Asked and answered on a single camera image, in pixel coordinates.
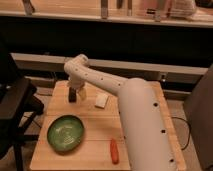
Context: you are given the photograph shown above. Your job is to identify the black cable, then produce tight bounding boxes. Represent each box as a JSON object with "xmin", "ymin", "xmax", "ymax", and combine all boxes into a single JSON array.
[{"xmin": 171, "ymin": 116, "xmax": 191, "ymax": 151}]

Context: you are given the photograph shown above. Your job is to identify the green plate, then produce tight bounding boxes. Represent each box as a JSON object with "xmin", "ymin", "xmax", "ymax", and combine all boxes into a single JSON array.
[{"xmin": 47, "ymin": 115, "xmax": 85, "ymax": 153}]

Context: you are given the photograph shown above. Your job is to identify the black chair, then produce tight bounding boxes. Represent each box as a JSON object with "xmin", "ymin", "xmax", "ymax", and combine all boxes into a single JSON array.
[{"xmin": 0, "ymin": 48, "xmax": 44, "ymax": 171}]

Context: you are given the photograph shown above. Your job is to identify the white sponge block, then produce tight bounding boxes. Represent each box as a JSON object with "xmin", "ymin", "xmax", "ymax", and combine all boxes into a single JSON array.
[{"xmin": 95, "ymin": 93, "xmax": 109, "ymax": 109}]

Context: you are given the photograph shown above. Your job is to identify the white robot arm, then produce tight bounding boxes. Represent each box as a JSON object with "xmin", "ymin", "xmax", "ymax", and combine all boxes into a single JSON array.
[{"xmin": 64, "ymin": 54, "xmax": 178, "ymax": 171}]

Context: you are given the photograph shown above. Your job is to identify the orange carrot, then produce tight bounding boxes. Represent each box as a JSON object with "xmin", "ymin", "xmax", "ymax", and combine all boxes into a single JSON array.
[{"xmin": 110, "ymin": 139, "xmax": 119, "ymax": 164}]

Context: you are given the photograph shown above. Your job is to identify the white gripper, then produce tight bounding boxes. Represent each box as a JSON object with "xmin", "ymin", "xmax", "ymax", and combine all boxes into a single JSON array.
[{"xmin": 67, "ymin": 78, "xmax": 87, "ymax": 100}]

